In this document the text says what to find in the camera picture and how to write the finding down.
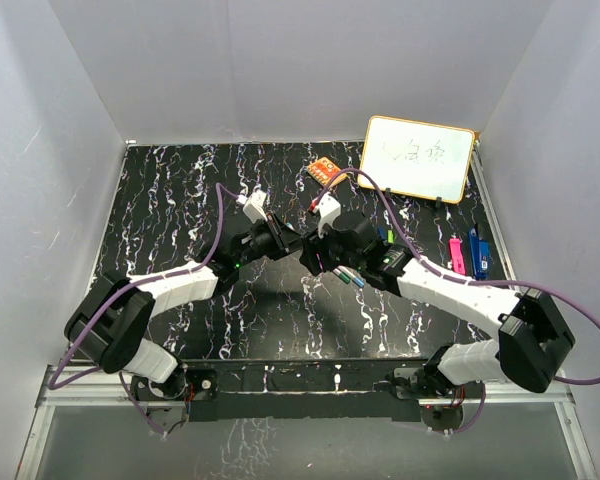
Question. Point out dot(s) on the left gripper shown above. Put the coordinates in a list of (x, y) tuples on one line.
[(285, 241)]

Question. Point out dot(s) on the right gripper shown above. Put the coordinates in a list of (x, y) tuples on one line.
[(314, 251)]

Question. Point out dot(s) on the dark green capped marker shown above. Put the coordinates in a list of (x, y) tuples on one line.
[(341, 275)]

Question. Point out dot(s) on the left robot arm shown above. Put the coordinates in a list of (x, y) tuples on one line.
[(111, 321)]

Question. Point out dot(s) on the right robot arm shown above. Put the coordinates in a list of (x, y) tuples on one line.
[(528, 339)]

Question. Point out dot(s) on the light blue capped marker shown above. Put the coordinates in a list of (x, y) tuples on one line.
[(353, 277)]

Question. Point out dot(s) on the orange card packet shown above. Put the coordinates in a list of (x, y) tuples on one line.
[(326, 172)]

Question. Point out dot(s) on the pink clip tool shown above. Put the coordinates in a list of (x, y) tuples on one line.
[(457, 258)]

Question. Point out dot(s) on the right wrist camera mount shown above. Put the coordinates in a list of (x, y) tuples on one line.
[(327, 209)]

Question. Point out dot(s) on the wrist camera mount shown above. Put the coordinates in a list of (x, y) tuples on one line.
[(253, 205), (327, 209)]

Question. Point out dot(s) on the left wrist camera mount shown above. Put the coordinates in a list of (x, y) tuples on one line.
[(253, 205)]

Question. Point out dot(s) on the small whiteboard yellow frame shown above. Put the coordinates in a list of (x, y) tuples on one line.
[(416, 159)]

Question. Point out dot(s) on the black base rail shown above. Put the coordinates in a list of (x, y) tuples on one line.
[(297, 389)]

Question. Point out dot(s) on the aluminium frame rail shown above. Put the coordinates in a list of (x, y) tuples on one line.
[(297, 420)]

